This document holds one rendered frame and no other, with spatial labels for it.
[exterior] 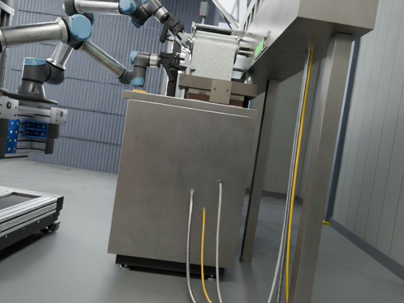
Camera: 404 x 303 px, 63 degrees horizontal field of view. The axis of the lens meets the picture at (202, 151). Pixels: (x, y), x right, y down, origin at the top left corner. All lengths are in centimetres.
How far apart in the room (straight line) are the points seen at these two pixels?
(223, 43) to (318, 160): 101
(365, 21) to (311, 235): 72
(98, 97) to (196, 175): 385
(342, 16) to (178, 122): 84
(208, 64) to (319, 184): 101
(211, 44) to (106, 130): 354
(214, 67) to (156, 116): 49
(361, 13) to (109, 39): 456
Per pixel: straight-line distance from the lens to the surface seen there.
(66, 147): 547
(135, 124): 163
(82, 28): 173
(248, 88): 171
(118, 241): 172
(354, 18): 121
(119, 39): 540
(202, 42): 194
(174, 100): 162
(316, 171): 119
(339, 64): 124
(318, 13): 117
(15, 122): 195
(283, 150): 513
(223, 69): 191
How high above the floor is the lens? 72
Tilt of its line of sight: 2 degrees down
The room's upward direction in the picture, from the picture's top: 8 degrees clockwise
